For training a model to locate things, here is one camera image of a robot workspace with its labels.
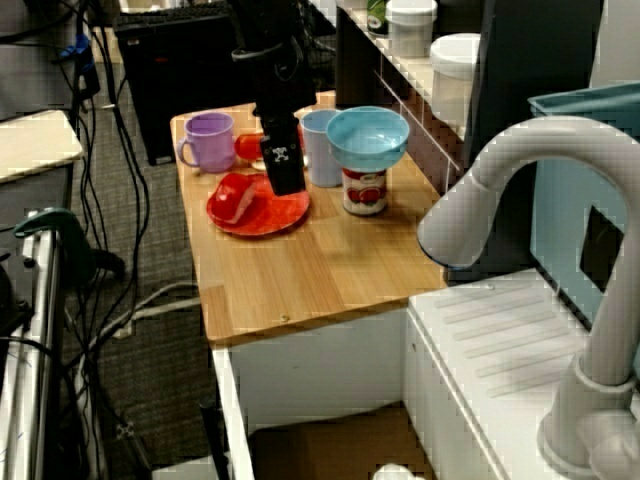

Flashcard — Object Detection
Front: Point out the white toy sink unit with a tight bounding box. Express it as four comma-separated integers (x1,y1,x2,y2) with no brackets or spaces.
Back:
212,267,640,480

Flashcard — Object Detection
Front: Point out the black hanging cable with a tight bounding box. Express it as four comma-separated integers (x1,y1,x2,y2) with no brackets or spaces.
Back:
74,0,152,361

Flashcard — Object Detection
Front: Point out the toy tomato can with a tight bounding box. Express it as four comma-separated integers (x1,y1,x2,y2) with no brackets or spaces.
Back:
341,165,389,217

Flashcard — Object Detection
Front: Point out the orange toy sausage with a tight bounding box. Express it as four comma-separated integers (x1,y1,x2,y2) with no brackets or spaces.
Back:
234,132,266,162

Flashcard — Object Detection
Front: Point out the black metal post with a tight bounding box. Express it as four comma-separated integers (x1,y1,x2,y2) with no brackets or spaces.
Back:
198,396,232,480

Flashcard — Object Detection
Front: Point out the black computer tower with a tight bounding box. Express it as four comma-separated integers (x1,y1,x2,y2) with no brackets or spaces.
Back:
113,4,274,167

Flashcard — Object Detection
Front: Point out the dark tiled backsplash shelf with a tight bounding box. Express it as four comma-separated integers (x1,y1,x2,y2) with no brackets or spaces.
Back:
335,0,469,196

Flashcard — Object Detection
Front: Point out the white toy piece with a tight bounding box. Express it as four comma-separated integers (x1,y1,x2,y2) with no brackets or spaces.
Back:
373,463,417,480

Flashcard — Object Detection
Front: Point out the purple plastic mug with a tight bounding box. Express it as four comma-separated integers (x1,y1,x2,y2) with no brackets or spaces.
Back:
176,111,238,174

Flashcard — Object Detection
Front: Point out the teal plastic bin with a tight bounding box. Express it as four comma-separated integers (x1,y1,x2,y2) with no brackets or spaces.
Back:
527,82,640,326

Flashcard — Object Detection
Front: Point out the red plastic plate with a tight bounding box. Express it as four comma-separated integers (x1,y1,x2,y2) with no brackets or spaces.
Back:
205,172,312,237

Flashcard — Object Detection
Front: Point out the grey floor cable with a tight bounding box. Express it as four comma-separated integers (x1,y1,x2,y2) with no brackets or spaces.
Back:
74,280,201,361

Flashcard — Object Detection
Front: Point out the pale blue plastic cup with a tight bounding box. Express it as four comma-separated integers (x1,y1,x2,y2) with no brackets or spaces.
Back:
299,108,347,189

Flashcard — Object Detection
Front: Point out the blue cable connector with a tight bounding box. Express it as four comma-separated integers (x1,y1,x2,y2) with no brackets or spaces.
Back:
58,33,95,72

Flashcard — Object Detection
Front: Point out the small white lidded jar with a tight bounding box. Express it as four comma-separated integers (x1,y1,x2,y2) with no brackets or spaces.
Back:
383,0,439,59

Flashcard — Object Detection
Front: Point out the black keyboard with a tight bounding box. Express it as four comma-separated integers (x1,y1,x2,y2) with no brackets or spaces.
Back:
115,7,232,30

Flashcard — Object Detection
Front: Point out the dark slanted panel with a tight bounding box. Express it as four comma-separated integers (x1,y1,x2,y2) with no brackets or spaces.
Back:
462,0,606,174

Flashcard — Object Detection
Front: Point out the cream side table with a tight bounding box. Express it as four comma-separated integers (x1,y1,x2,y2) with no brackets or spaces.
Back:
0,109,85,184

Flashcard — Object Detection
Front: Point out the grey toy faucet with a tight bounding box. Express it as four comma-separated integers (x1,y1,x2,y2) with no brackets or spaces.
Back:
416,115,640,479

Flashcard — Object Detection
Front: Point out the red toy pepper half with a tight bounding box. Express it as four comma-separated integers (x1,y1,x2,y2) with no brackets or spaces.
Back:
212,173,259,225

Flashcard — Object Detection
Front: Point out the wide white lidded jar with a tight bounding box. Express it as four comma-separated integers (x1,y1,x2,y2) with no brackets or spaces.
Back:
428,33,482,126

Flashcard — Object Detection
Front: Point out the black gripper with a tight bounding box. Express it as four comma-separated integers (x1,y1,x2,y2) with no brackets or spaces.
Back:
247,42,319,198

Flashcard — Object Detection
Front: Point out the green labelled can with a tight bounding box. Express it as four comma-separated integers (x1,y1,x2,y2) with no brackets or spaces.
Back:
366,0,391,36

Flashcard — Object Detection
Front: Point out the aluminium frame rail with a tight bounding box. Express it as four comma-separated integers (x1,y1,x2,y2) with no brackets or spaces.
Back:
0,227,64,480

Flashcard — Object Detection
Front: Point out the brown cardboard sheet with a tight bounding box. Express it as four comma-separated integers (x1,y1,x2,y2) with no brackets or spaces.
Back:
248,405,437,480

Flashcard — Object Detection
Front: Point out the light blue plastic bowl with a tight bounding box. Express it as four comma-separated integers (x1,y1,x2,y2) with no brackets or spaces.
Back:
325,105,411,170

